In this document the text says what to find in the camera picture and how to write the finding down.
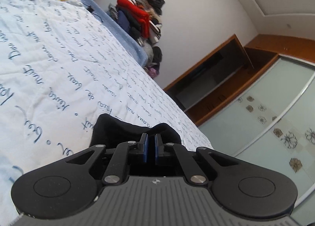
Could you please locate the black pants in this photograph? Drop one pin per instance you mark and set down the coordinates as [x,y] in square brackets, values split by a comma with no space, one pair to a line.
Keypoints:
[110,131]

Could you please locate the pile of clothes by wall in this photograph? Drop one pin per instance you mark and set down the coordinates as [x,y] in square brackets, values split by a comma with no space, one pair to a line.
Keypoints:
[141,20]

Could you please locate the blue bed blanket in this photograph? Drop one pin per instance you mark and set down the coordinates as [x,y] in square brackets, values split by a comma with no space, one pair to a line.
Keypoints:
[125,39]

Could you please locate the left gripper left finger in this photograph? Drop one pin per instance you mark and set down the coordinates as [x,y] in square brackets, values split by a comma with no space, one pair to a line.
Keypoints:
[143,147]

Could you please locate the white script-print bed sheet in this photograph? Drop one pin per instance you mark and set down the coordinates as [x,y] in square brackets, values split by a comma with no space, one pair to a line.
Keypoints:
[61,69]

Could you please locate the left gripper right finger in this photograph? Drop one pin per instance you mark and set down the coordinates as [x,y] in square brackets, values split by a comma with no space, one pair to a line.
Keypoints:
[159,147]

